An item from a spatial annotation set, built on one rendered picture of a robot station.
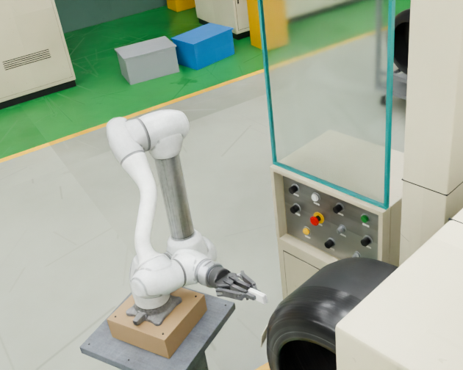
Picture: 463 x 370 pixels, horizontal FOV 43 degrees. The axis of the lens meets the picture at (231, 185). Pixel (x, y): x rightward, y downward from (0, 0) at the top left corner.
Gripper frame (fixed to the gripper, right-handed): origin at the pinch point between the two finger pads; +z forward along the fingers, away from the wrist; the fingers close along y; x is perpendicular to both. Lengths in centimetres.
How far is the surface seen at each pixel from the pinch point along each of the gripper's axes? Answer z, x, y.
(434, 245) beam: 68, -44, -6
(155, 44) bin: -465, 22, 291
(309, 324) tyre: 34.4, -13.4, -12.4
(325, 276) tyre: 28.0, -16.2, 2.7
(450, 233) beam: 68, -44, -1
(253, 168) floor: -224, 91, 194
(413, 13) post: 46, -80, 27
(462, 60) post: 56, -69, 28
